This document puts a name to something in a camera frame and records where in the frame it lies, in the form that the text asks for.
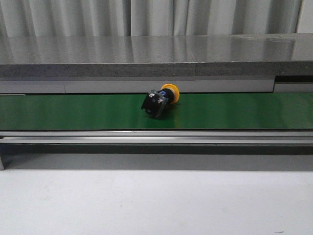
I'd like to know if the yellow black push button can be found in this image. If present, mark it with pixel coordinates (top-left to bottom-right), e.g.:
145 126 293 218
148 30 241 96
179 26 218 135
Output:
141 83 180 117

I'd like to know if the grey rear conveyor guard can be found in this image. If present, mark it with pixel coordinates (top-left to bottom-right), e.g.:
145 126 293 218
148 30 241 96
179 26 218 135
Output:
0 75 313 94

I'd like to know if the green conveyor belt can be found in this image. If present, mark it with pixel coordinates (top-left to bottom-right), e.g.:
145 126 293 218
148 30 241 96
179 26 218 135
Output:
0 93 313 131

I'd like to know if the grey stone slab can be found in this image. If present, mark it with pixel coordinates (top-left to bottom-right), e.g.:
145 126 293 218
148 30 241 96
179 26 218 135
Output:
0 33 313 77

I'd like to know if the grey conveyor support leg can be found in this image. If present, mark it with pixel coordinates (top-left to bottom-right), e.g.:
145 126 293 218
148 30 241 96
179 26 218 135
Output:
0 145 11 170

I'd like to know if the white pleated curtain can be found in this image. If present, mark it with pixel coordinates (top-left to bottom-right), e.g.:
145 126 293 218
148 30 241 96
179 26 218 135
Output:
0 0 313 37

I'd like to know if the aluminium front conveyor rail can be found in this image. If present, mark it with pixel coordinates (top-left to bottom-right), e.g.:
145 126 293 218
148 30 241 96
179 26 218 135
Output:
0 130 313 144

